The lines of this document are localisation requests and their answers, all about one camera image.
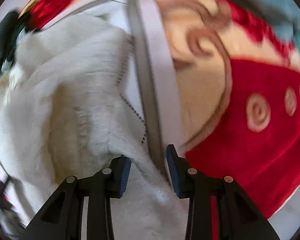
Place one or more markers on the white fuzzy knit sweater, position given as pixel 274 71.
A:
pixel 61 114

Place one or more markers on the red floral bed blanket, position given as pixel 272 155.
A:
pixel 210 77

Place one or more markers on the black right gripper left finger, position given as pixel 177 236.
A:
pixel 60 217

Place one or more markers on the black folded garment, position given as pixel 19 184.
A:
pixel 7 27

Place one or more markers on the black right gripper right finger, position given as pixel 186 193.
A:
pixel 218 208

